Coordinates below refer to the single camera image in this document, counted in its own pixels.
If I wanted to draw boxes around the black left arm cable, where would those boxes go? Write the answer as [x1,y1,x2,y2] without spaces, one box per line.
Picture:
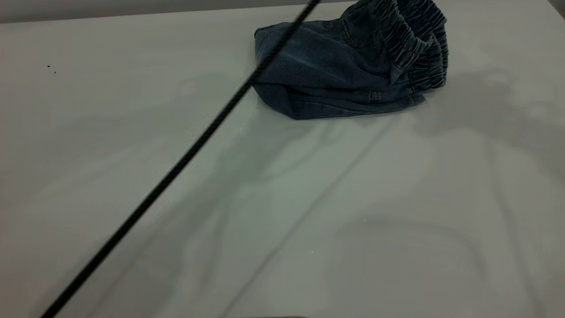
[39,0,322,318]

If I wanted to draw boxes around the blue denim shorts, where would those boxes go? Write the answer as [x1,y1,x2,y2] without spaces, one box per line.
[254,0,449,121]

